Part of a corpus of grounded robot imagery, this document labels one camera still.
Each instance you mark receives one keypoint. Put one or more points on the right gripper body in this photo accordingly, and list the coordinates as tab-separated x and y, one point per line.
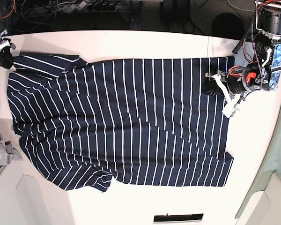
1	45

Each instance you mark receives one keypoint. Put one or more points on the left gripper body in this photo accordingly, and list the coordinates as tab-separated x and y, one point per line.
236	81

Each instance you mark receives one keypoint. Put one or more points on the navy white striped t-shirt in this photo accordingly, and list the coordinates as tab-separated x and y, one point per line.
138	121

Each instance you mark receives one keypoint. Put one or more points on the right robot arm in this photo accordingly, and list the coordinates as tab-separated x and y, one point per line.
4	32

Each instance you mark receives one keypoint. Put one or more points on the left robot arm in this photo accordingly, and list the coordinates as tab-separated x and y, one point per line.
263	70

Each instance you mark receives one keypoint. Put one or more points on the black round chair base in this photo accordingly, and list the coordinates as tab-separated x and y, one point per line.
227	25

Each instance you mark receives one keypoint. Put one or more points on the grey clothes pile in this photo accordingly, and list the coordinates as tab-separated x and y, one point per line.
8	154

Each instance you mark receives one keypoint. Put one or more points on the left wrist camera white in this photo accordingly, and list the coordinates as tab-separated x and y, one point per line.
229	110

